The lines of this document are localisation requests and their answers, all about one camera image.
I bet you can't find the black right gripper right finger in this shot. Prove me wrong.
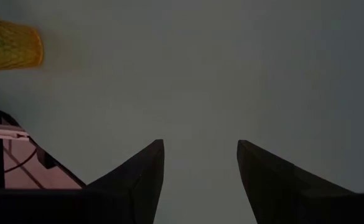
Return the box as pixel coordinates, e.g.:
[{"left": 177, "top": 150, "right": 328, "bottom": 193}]
[{"left": 236, "top": 139, "right": 364, "bottom": 224}]

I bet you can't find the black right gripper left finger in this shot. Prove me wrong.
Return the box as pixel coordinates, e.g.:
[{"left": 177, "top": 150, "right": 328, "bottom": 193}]
[{"left": 0, "top": 139, "right": 166, "bottom": 224}]

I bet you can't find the yellow glass vase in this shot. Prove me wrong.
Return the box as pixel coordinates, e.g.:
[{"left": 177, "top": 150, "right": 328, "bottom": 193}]
[{"left": 0, "top": 15, "right": 45, "bottom": 72}]

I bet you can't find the aluminium profile bar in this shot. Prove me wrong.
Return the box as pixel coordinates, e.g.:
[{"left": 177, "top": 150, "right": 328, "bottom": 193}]
[{"left": 0, "top": 122, "right": 30, "bottom": 142}]

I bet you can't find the green table mat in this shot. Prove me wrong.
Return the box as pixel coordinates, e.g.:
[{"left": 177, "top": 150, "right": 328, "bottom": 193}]
[{"left": 0, "top": 0, "right": 364, "bottom": 224}]

